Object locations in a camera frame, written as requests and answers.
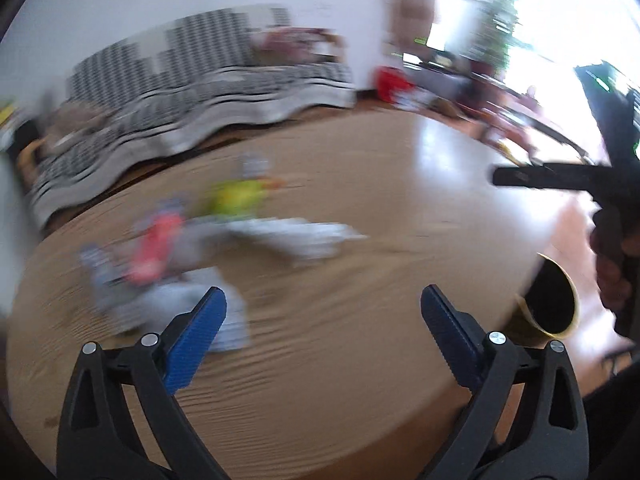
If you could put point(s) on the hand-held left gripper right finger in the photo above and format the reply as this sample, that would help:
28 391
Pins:
450 335

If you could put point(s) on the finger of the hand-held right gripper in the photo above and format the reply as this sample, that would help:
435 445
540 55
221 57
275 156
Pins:
540 177

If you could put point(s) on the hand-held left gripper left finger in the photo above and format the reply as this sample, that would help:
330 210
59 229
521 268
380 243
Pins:
200 340

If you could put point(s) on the grey-white plastic packet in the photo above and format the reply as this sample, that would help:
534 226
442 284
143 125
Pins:
150 310

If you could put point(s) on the red wrapper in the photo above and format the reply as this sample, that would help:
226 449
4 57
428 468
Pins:
155 245

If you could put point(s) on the black bin with gold rim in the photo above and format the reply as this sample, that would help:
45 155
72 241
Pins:
550 300

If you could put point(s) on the blue-grey wrapper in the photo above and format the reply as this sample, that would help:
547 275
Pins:
97 270

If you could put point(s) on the yellow-green wrapper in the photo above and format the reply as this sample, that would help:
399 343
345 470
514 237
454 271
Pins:
235 195

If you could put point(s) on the small silver wrapper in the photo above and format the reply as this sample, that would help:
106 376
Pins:
252 165

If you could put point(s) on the person's right hand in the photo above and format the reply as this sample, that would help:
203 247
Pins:
610 280

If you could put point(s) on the green potted plant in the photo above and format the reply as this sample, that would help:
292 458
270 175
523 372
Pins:
495 25

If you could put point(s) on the red bag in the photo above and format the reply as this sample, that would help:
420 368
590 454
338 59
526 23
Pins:
392 85

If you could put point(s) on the pink curtain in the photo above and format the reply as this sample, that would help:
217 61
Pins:
415 5

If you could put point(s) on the black-white checkered sofa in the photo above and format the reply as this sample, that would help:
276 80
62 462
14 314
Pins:
175 90

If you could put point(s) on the floral cushion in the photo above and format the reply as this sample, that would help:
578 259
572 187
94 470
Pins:
292 40

